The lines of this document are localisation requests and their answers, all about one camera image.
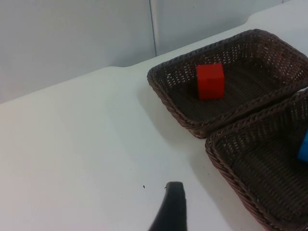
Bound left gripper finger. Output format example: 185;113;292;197
148;181;188;231

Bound red cube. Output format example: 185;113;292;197
196;63;225;101

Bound blue cube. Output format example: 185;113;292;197
297;130;308;165

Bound dark brown wicker basket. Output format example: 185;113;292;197
146;28;308;140
205;88;308;231

